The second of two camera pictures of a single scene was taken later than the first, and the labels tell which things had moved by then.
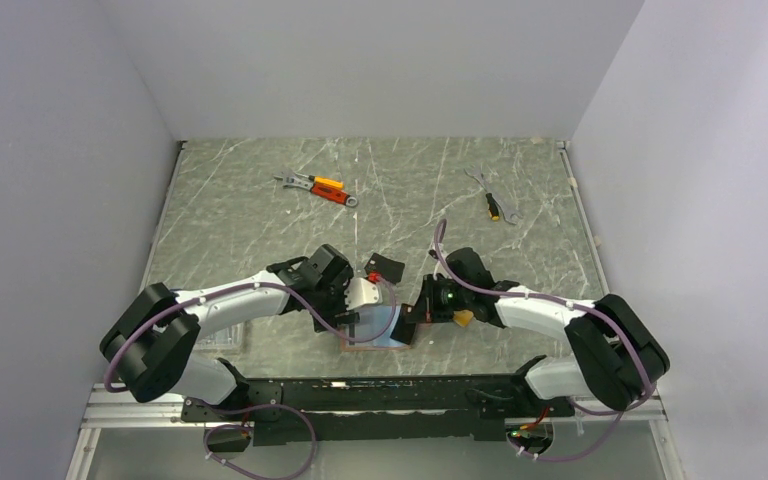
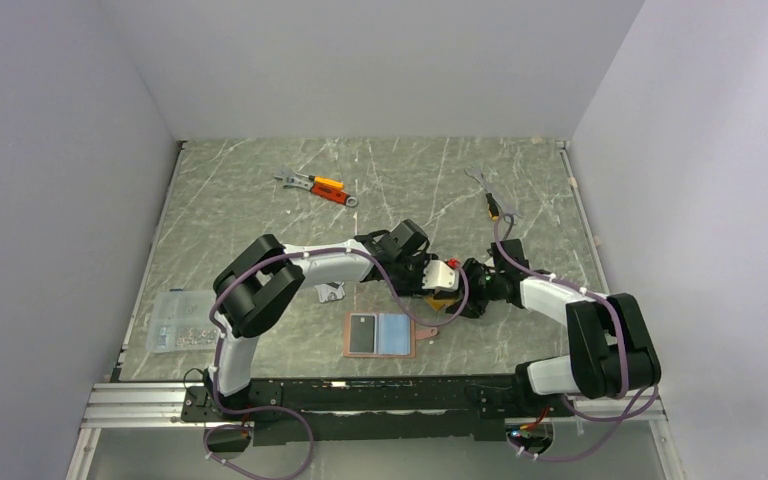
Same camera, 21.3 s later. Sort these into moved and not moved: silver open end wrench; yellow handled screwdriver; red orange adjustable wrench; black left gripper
Moved: black left gripper
Not moved: red orange adjustable wrench; yellow handled screwdriver; silver open end wrench
